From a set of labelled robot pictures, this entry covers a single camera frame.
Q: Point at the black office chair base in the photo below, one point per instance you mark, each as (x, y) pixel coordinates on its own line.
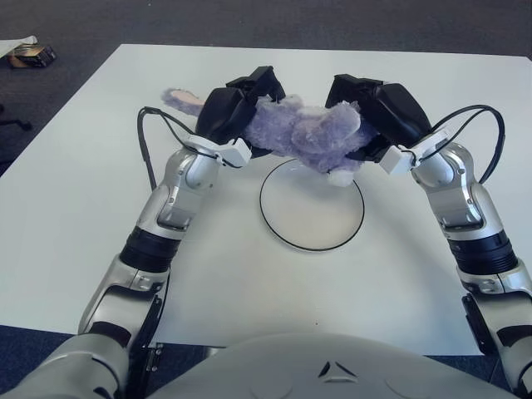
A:
(14, 122)

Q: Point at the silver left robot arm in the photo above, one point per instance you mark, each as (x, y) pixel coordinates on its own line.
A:
(166, 212)

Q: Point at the white plate with black rim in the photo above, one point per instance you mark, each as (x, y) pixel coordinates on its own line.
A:
(311, 220)

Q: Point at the purple plush bunny doll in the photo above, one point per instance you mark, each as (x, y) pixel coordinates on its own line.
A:
(307, 137)

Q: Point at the white box on right wrist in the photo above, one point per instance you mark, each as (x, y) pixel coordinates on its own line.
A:
(395, 161)

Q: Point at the white box on left wrist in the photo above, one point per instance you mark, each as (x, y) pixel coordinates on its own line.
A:
(234, 154)

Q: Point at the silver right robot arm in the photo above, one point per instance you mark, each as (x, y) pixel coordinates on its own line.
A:
(465, 195)

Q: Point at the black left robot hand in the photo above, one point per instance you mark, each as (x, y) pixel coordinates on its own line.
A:
(222, 110)

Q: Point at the black bracket under table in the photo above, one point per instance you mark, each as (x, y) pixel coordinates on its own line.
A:
(153, 359)

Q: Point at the brown and black floor box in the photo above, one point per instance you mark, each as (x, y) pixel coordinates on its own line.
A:
(33, 57)

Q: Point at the white box on wrist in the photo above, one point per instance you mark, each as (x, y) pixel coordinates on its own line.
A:
(395, 161)
(234, 154)

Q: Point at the grey robot torso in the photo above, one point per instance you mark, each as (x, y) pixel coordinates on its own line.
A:
(332, 374)

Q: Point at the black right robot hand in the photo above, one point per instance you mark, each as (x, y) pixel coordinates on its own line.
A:
(395, 112)

